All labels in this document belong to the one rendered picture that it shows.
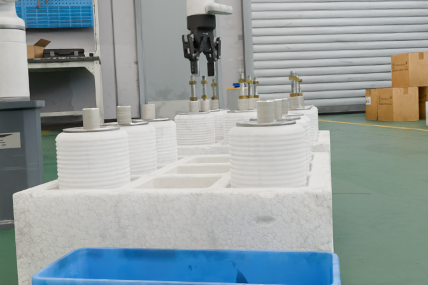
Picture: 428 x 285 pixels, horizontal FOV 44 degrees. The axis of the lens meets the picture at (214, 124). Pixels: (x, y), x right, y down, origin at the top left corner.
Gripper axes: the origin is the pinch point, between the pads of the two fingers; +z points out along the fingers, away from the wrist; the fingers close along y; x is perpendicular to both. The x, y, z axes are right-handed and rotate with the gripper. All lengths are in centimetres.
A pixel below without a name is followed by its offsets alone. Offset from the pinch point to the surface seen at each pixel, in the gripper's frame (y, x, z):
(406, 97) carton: -363, -53, 15
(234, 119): 10.8, 16.3, 12.0
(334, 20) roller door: -516, -181, -82
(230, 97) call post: -24.2, -8.3, 7.0
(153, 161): 49, 27, 16
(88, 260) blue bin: 70, 35, 25
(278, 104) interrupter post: 42, 45, 8
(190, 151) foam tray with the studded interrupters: 17.5, 8.5, 18.7
